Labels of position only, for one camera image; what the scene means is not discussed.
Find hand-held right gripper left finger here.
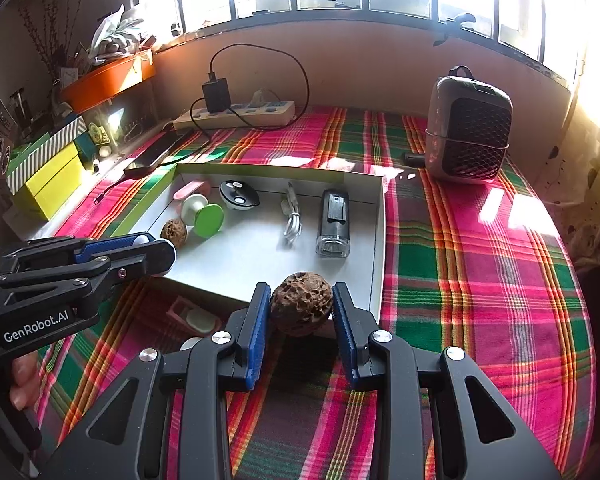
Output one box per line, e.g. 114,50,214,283
40,282,273,480

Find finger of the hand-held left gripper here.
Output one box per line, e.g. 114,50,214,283
0,232,154,275
0,240,177,312

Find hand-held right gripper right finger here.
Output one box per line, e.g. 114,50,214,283
331,282,563,480

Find small brown textured walnut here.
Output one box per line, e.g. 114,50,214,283
160,218,187,250

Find large brown textured walnut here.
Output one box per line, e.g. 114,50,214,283
269,270,334,335

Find green cardboard box tray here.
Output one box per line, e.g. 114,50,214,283
44,162,386,332

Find pink oblong case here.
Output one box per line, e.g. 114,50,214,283
172,179,212,206

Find black oval three-disc device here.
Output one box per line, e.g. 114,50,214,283
218,179,260,211

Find white usb cable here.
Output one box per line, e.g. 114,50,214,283
279,181,304,247

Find person's left hand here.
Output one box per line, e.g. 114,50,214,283
8,350,41,409

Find pink clip with pale disc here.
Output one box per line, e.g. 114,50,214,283
167,295,220,334

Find green white suction holder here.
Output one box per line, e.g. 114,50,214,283
180,193,226,236

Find black flat phone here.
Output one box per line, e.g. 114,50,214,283
124,129,189,174

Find black clear-lens flashlight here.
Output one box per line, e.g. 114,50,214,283
314,188,352,259

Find green white striped box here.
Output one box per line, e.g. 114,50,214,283
7,117,86,194

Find plaid pink green tablecloth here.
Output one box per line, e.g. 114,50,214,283
32,105,596,480

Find orange planter box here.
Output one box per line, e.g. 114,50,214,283
59,49,156,114

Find dark glass jar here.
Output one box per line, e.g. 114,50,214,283
7,90,31,126

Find black plug-in charger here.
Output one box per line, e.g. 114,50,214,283
202,78,230,114

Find beige power strip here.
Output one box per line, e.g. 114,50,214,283
173,99,296,134

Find pale plant in planter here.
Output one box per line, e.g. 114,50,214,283
87,4,146,66

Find dried bare branches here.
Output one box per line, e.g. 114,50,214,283
19,0,82,82

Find beige portable heater black grille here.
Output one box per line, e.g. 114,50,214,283
404,65,514,186

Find short black usb cable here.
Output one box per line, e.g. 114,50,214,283
93,172,131,206

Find black charger cable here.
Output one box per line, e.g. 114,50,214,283
189,43,311,134

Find black window handle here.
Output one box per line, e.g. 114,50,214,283
436,13,476,44

